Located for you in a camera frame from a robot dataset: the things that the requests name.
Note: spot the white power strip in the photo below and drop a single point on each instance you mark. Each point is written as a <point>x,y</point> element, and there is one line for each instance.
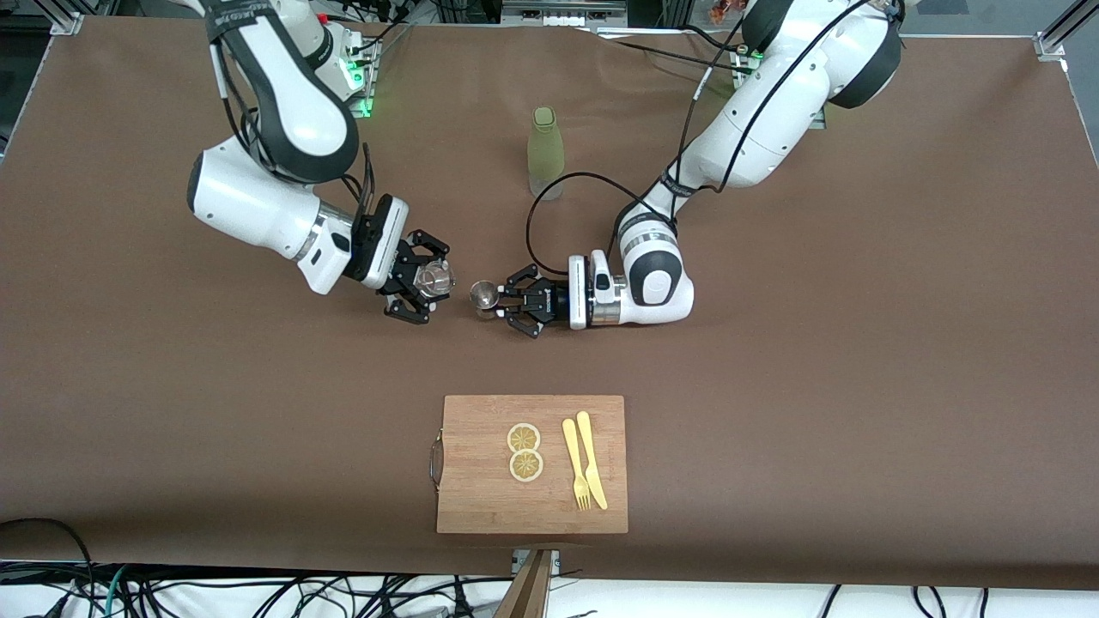
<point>562,15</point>

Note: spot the lemon slice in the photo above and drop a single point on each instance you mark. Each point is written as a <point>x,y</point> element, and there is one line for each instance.
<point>524,438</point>
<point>526,466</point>

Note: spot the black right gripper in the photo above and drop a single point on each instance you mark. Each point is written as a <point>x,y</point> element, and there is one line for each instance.
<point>402,270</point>

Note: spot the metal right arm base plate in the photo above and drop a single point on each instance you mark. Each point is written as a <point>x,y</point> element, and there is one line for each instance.
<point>365,107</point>

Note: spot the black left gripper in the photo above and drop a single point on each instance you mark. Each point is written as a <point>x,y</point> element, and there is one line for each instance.
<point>550,301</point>

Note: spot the orange plastic object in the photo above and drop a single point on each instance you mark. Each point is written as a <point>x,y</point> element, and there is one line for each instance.
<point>721,10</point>

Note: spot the green sleeved glass bottle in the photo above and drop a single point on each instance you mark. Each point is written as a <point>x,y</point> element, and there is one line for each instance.
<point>546,146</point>

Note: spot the aluminium frame corner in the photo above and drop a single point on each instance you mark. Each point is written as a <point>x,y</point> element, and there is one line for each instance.
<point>1049,47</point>
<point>64,21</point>

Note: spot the yellow plastic knife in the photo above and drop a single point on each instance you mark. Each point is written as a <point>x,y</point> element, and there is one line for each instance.
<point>591,463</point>

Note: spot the wooden post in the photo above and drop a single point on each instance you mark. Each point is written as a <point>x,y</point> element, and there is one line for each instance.
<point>528,592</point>

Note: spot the steel jigger measuring cup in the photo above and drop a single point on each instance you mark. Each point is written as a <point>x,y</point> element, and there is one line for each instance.
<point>484,296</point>

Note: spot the clear glass shaker cup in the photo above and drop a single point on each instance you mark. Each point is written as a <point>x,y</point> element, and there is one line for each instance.
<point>435,280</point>

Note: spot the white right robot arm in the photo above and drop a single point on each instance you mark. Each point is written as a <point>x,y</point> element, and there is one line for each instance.
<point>292,112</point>

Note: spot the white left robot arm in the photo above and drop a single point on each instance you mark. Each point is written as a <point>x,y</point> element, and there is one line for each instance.
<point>773,120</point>

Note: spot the yellow plastic fork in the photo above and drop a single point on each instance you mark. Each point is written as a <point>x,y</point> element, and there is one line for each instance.
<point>573,451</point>

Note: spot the wooden cutting board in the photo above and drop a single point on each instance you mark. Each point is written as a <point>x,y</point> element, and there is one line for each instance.
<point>532,489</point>

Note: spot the metal bracket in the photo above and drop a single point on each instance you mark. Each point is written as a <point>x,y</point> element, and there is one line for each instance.
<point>554,560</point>

